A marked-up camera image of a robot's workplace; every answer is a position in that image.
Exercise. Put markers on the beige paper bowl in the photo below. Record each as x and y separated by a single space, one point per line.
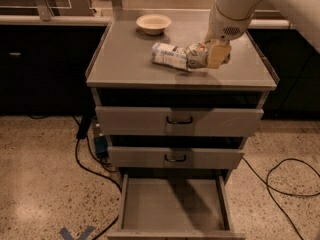
153 24

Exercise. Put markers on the grey top drawer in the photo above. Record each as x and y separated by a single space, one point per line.
164 121

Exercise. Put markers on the clear labelled plastic bottle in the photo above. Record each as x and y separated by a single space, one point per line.
170 55

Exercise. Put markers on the grey drawer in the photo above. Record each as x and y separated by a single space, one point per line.
189 158
174 208
164 121

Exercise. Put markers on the dark counter right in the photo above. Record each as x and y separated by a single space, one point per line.
297 64

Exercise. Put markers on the green 7up can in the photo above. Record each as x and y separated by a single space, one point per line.
197 55

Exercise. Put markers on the blue power box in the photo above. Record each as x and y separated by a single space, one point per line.
100 143

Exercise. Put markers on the grey drawer cabinet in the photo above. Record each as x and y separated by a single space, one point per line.
123 75

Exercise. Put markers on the dark counter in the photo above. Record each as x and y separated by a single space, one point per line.
297 64
42 68

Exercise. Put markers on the dark counter left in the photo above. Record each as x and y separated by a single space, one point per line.
42 68

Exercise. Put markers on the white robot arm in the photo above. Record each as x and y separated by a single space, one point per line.
304 15

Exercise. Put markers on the grey middle drawer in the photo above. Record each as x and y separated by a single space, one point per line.
189 158

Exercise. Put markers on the grey bottom drawer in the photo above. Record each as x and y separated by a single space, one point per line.
174 208

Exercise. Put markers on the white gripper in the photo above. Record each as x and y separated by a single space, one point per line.
224 24

